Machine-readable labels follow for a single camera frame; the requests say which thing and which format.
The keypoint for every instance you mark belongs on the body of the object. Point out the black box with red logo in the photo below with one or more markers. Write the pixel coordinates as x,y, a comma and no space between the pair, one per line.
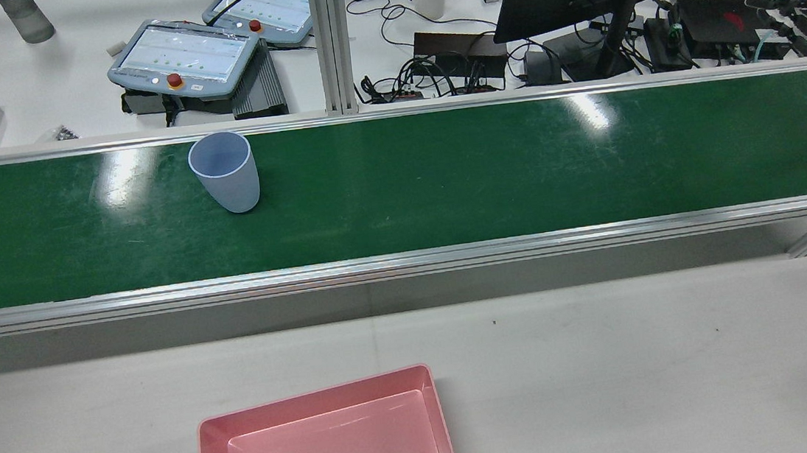
706,23

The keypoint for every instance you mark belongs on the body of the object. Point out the light blue plastic cup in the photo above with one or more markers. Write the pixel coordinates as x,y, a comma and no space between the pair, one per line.
240,187

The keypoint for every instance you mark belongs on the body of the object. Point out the plastic bag of screws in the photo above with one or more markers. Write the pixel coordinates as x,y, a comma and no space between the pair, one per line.
61,133

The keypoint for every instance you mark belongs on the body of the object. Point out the green belt conveyor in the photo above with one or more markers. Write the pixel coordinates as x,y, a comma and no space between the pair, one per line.
443,178

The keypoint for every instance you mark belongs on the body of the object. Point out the aluminium profile post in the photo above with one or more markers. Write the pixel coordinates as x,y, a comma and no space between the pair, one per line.
330,41

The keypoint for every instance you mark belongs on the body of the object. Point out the small white tube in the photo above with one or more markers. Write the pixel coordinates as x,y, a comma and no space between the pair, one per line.
116,48

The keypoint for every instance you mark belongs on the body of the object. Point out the dark finned electronics box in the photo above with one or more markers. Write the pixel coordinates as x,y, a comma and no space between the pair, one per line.
258,85

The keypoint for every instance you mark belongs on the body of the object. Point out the black power adapter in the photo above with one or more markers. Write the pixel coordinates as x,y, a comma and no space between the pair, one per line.
543,65

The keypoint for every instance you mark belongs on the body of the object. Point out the dark brown flat box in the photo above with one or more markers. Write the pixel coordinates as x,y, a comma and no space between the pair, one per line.
452,43

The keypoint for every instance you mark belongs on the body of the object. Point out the robot teach pendant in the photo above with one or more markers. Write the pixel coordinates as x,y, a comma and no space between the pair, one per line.
271,6
180,55

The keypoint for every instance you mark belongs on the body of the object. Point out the black electronics module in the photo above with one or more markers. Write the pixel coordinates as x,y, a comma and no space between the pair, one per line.
664,46

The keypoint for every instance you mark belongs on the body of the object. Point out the grey metal electronics box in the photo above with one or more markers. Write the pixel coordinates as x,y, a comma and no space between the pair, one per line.
147,103

